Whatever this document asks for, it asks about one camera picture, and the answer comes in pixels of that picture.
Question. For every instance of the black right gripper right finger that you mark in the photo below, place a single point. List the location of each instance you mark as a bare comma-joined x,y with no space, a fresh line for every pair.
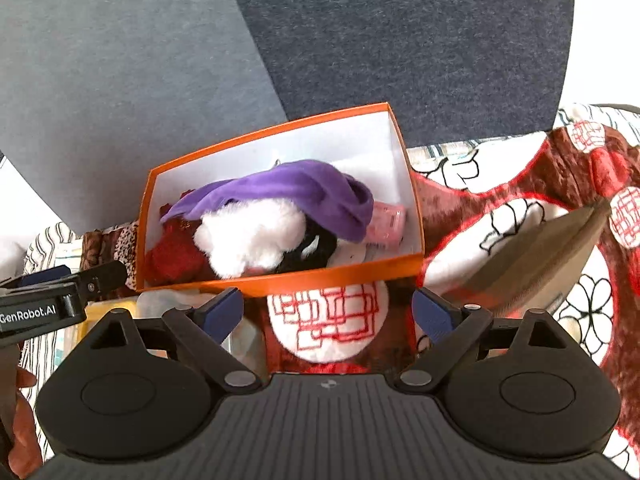
455,363

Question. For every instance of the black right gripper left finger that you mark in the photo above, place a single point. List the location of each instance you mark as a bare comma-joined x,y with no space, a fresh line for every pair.
177,352

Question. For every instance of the red fuzzy item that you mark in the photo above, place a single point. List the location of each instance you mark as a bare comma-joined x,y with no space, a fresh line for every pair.
175,259

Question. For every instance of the white fluffy plush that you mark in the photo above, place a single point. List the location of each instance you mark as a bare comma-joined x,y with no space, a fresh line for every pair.
250,235

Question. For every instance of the black fuzzy scrunchie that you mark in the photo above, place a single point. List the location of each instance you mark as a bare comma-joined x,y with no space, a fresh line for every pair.
313,252

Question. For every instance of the purple cloth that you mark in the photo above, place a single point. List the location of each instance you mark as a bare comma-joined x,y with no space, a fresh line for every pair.
338,202

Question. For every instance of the person's left hand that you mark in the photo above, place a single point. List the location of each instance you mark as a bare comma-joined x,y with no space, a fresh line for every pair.
25,456

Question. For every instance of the clear plastic storage container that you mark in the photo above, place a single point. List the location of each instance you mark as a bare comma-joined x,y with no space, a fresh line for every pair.
220,316

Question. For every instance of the striped cloth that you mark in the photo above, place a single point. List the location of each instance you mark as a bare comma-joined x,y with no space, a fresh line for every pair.
54,247

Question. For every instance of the brown pouch with red stripe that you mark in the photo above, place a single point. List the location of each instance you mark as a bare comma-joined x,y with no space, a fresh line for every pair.
537,268

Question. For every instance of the pink small package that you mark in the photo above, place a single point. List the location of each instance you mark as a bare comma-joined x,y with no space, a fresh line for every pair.
387,226

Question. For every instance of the red floral plush blanket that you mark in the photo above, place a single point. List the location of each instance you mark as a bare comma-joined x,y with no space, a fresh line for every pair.
477,196

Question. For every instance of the orange cardboard box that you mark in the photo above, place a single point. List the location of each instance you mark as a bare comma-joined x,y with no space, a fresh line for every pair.
364,142

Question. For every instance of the grey sofa cushion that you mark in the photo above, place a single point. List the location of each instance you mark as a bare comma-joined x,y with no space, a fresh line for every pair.
95,93

